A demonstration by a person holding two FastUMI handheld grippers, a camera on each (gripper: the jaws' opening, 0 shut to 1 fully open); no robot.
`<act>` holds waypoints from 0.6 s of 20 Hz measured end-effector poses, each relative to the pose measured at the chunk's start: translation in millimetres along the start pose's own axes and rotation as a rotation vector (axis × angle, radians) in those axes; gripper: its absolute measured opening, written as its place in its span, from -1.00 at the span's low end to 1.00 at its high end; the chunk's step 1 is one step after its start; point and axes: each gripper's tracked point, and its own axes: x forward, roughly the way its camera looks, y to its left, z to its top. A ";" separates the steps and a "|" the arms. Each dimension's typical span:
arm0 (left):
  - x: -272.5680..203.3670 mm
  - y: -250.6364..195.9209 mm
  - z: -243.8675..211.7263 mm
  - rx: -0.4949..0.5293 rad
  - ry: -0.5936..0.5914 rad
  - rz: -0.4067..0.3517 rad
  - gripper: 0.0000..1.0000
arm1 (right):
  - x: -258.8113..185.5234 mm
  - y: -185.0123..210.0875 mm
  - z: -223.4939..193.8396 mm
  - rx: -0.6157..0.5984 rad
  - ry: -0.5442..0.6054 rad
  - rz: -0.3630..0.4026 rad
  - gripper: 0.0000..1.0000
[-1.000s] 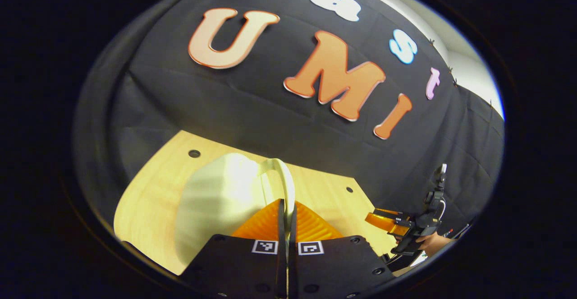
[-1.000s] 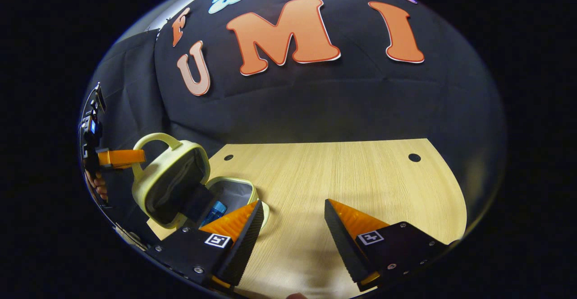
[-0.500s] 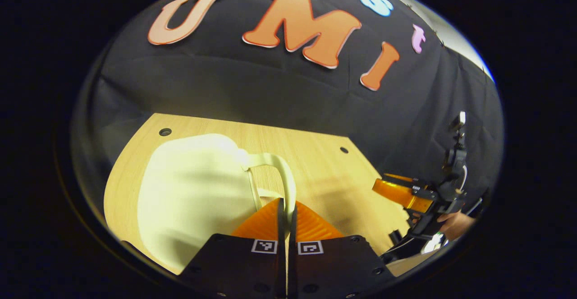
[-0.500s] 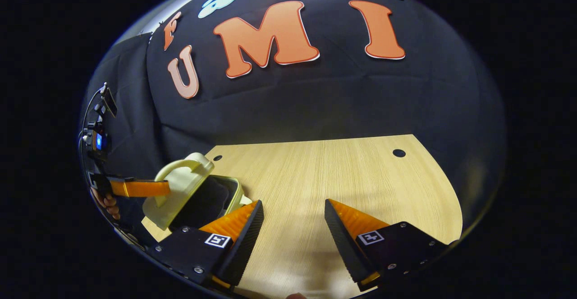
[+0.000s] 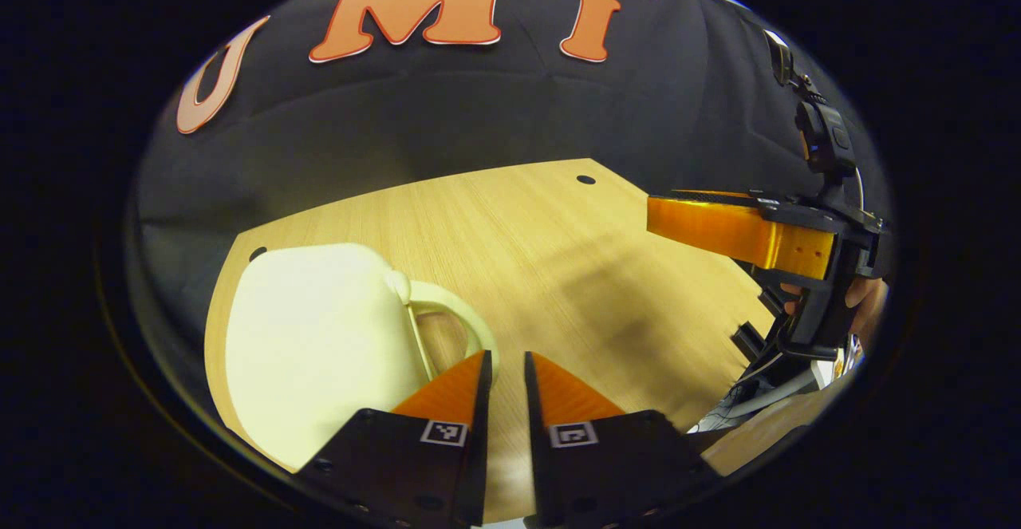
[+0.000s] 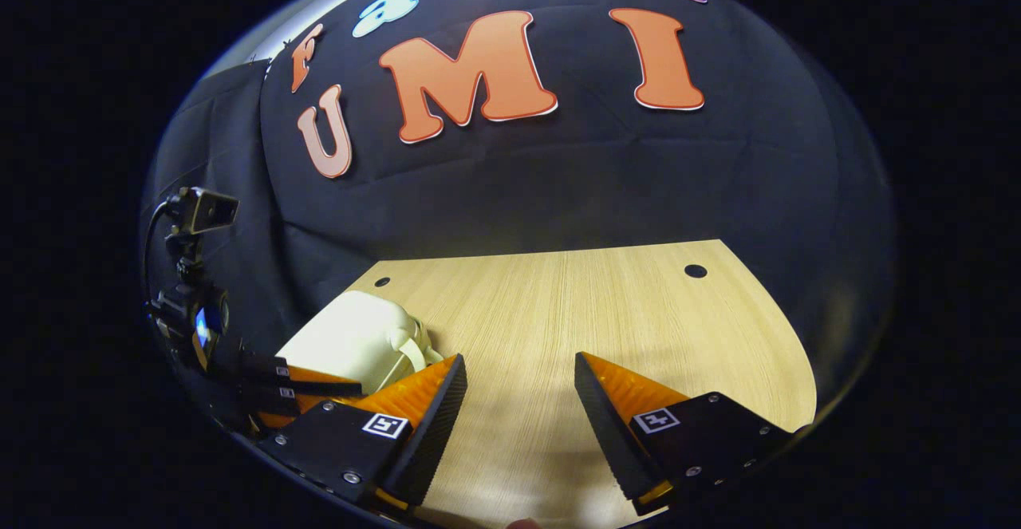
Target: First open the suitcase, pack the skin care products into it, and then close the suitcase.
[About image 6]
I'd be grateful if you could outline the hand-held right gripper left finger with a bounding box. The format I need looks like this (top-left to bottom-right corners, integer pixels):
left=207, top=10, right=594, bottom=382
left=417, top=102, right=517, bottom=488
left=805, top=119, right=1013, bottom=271
left=257, top=353, right=469, bottom=514

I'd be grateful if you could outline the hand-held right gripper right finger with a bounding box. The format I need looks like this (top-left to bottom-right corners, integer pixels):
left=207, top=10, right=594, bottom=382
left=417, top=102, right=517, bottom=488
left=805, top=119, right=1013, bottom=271
left=574, top=351, right=798, bottom=516

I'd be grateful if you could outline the cream suitcase with grey lining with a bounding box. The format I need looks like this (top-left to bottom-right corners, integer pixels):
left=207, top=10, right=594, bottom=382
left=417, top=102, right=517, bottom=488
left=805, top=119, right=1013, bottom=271
left=275, top=290, right=445, bottom=396

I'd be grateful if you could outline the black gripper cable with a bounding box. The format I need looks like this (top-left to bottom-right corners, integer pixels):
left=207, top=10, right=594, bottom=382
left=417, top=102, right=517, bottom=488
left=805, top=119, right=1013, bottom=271
left=143, top=199, right=173, bottom=306

